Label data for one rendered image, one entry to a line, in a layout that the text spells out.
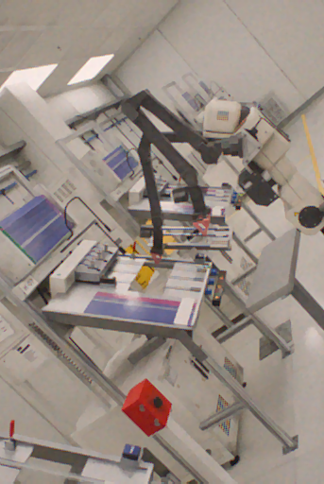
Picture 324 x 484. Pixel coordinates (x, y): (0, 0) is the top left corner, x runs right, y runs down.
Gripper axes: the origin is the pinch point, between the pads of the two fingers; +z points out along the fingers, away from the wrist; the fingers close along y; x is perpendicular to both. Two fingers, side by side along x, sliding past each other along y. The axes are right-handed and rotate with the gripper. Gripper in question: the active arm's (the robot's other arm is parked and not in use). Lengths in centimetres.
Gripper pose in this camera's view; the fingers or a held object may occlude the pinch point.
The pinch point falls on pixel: (157, 262)
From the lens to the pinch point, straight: 279.2
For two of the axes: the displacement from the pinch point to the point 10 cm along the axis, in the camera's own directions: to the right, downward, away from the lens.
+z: -0.2, 9.2, 4.0
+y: -2.1, 3.9, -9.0
